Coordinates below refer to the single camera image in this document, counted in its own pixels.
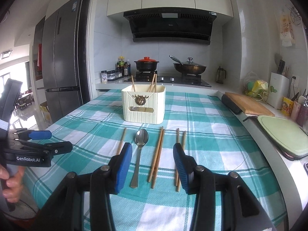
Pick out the pale bamboo chopstick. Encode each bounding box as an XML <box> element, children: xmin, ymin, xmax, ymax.
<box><xmin>131</xmin><ymin>75</ymin><xmax>136</xmax><ymax>92</ymax></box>
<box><xmin>116</xmin><ymin>128</ymin><xmax>127</xmax><ymax>155</ymax></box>

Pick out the wooden chopstick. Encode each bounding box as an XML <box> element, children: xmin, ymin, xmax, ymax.
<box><xmin>147</xmin><ymin>127</ymin><xmax>163</xmax><ymax>182</ymax></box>
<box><xmin>175</xmin><ymin>128</ymin><xmax>180</xmax><ymax>187</ymax></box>
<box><xmin>151</xmin><ymin>129</ymin><xmax>165</xmax><ymax>189</ymax></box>
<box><xmin>148</xmin><ymin>73</ymin><xmax>157</xmax><ymax>92</ymax></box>
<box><xmin>176</xmin><ymin>130</ymin><xmax>187</xmax><ymax>193</ymax></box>

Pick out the metal spoon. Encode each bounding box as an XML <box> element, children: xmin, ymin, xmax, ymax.
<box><xmin>130</xmin><ymin>128</ymin><xmax>149</xmax><ymax>189</ymax></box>

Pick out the person's left hand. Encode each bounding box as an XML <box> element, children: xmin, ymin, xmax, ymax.
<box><xmin>0</xmin><ymin>166</ymin><xmax>26</xmax><ymax>203</ymax></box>

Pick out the teal white plaid tablecloth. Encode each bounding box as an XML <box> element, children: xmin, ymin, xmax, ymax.
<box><xmin>23</xmin><ymin>90</ymin><xmax>287</xmax><ymax>230</ymax></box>

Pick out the spice jar white label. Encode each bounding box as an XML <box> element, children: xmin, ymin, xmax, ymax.
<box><xmin>101</xmin><ymin>70</ymin><xmax>108</xmax><ymax>84</ymax></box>

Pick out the cream ribbed utensil holder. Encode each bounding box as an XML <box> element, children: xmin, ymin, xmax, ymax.
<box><xmin>121</xmin><ymin>85</ymin><xmax>166</xmax><ymax>125</ymax></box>

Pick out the grey refrigerator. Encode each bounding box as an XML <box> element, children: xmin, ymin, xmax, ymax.
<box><xmin>41</xmin><ymin>0</ymin><xmax>89</xmax><ymax>123</ymax></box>

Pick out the wooden cutting board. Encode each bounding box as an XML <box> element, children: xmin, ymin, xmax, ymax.
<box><xmin>225</xmin><ymin>92</ymin><xmax>275</xmax><ymax>116</ymax></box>

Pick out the yellow snack packet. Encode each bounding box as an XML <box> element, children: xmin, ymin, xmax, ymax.
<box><xmin>281</xmin><ymin>96</ymin><xmax>294</xmax><ymax>116</ymax></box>

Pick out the yellow green bag bundle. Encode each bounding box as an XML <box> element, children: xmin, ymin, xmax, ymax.
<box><xmin>243</xmin><ymin>71</ymin><xmax>269</xmax><ymax>102</ymax></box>

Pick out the black pot orange lid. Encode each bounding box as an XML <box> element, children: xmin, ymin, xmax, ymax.
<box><xmin>135</xmin><ymin>56</ymin><xmax>159</xmax><ymax>72</ymax></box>

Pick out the white knife block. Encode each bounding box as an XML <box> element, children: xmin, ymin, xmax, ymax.
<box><xmin>267</xmin><ymin>73</ymin><xmax>289</xmax><ymax>110</ymax></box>

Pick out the black gas stove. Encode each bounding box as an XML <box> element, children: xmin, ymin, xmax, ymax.
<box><xmin>133</xmin><ymin>71</ymin><xmax>211</xmax><ymax>88</ymax></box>

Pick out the black wok with lid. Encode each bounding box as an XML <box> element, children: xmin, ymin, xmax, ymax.
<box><xmin>169</xmin><ymin>55</ymin><xmax>206</xmax><ymax>75</ymax></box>

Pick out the black range hood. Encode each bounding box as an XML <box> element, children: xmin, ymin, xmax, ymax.
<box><xmin>123</xmin><ymin>7</ymin><xmax>217</xmax><ymax>45</ymax></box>

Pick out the wall calendar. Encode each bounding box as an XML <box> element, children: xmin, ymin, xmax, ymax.
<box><xmin>280</xmin><ymin>13</ymin><xmax>295</xmax><ymax>47</ymax></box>

